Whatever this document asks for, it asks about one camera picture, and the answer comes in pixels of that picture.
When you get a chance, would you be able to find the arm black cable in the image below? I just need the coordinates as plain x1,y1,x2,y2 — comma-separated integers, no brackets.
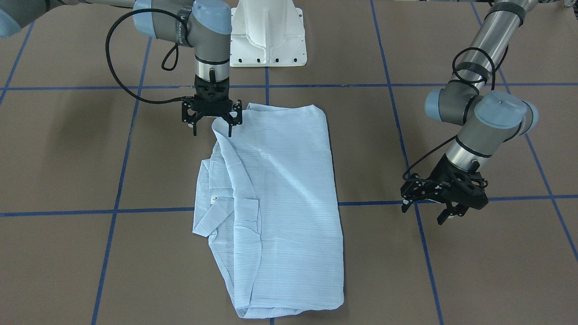
402,47,508,181
105,8,199,105

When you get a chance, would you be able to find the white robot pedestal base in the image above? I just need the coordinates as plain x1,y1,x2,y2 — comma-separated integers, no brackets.
229,0,308,67

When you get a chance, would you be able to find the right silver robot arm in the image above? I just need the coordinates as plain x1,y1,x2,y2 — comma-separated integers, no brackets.
0,0,243,134

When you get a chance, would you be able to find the light blue button-up shirt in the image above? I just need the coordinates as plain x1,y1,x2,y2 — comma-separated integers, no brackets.
192,103,344,319

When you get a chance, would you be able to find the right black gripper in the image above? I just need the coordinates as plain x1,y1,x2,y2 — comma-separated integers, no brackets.
182,76,243,138

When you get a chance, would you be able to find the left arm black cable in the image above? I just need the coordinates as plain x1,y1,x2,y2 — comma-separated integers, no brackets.
402,47,508,181

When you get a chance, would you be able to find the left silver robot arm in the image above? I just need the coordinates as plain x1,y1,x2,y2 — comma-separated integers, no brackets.
400,0,539,225

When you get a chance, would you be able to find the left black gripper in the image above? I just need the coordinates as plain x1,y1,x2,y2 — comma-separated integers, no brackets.
400,155,489,225

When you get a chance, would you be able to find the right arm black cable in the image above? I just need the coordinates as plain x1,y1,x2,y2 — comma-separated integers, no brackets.
105,8,199,105

